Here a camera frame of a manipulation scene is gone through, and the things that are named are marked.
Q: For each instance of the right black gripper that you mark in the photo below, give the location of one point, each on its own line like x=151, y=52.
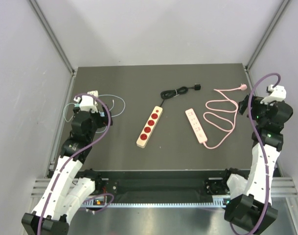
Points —
x=255, y=104

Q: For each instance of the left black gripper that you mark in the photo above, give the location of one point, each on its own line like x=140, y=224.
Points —
x=103, y=120

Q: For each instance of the white square adapter plug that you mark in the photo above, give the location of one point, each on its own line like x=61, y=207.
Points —
x=94, y=93

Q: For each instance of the beige red power strip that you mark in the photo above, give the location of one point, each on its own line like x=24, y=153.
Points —
x=149, y=127

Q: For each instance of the pink power strip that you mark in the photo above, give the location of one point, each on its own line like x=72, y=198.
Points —
x=196, y=126

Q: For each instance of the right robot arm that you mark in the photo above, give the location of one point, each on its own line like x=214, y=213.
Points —
x=250, y=205

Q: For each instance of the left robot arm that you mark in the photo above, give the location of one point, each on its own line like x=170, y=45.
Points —
x=59, y=202

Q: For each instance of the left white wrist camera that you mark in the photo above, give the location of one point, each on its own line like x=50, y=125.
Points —
x=87, y=103

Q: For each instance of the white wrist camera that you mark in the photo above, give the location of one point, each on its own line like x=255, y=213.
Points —
x=87, y=103
x=276, y=93

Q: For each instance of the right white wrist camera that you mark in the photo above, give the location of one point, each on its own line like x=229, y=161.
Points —
x=276, y=93

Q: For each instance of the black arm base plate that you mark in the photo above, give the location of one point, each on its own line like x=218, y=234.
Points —
x=159, y=186

